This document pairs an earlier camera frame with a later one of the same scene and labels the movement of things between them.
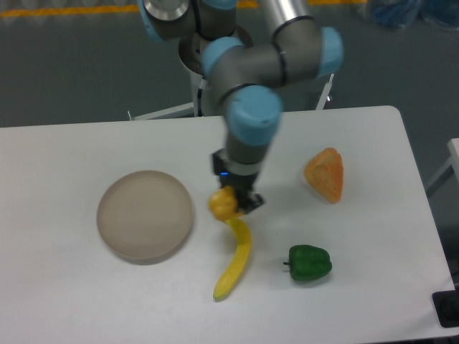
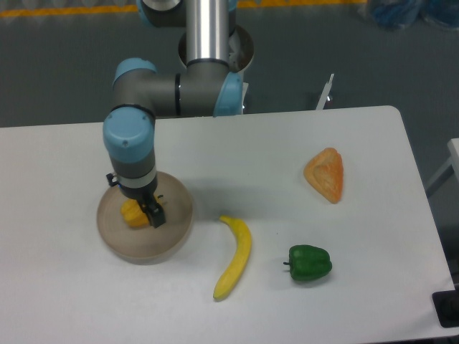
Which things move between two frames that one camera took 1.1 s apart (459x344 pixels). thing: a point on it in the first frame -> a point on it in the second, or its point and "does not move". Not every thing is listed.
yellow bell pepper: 223,203 -> 133,212
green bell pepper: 308,262 does not move
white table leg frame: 324,95 does not move
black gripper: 239,176 -> 145,196
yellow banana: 239,261 does not move
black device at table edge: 446,304 does not move
